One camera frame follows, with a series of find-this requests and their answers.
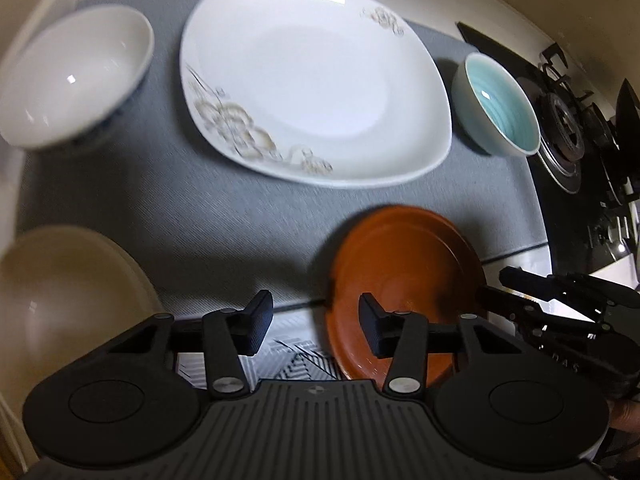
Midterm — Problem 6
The orange brown plate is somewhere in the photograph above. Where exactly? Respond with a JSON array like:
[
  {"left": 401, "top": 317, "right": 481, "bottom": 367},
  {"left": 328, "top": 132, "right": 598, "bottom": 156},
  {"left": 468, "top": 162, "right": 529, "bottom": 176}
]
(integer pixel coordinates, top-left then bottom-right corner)
[{"left": 326, "top": 206, "right": 487, "bottom": 385}]

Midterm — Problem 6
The person's right hand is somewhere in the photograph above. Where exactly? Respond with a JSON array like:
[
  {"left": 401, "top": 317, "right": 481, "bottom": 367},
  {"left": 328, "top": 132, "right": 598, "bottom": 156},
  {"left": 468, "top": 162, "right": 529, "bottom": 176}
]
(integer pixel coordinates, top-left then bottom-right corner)
[{"left": 608, "top": 401, "right": 640, "bottom": 434}]

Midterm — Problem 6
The cream white bowl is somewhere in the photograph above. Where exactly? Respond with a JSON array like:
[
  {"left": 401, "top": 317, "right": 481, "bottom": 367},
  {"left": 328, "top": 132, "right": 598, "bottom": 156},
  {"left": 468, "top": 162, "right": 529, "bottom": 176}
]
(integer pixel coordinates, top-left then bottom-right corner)
[{"left": 1, "top": 226, "right": 162, "bottom": 415}]

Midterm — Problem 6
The large white floral plate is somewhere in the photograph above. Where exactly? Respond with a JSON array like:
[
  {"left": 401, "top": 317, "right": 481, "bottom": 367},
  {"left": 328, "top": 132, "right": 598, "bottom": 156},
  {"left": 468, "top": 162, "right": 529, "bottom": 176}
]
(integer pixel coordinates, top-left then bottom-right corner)
[{"left": 179, "top": 0, "right": 452, "bottom": 188}]

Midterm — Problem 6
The silver gas burner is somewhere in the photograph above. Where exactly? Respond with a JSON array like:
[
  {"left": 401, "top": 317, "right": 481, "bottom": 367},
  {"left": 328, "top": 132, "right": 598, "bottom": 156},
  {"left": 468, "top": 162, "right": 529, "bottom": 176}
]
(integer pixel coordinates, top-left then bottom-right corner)
[{"left": 516, "top": 76, "right": 586, "bottom": 194}]

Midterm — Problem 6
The grey textured mat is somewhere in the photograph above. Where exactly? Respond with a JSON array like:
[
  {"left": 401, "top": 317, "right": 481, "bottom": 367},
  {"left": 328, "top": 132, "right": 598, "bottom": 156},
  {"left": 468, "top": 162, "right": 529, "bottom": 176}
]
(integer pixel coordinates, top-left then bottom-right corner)
[{"left": 16, "top": 0, "right": 547, "bottom": 316}]

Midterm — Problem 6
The light blue ceramic bowl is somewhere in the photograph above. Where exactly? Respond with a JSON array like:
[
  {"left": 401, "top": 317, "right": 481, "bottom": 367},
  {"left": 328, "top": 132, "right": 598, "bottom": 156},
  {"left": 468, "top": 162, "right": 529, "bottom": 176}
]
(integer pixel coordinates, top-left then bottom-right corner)
[{"left": 451, "top": 52, "right": 541, "bottom": 157}]

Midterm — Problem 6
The white bowl blue pattern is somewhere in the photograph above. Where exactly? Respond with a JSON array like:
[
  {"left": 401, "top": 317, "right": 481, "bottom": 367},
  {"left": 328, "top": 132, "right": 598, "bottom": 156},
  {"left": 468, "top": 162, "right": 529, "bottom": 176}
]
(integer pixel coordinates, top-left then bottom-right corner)
[{"left": 1, "top": 4, "right": 155, "bottom": 151}]

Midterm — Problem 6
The black gas stove top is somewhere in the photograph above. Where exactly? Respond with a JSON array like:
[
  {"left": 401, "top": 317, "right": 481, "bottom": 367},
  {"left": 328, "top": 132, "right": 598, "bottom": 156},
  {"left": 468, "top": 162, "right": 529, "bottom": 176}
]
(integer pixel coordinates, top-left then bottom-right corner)
[{"left": 457, "top": 23, "right": 639, "bottom": 274}]

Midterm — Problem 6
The black pan support grate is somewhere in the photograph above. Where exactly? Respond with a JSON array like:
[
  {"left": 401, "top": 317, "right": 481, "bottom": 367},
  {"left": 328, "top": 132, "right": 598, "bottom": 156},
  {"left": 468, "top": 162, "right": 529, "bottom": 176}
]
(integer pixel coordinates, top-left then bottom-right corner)
[{"left": 539, "top": 44, "right": 639, "bottom": 273}]

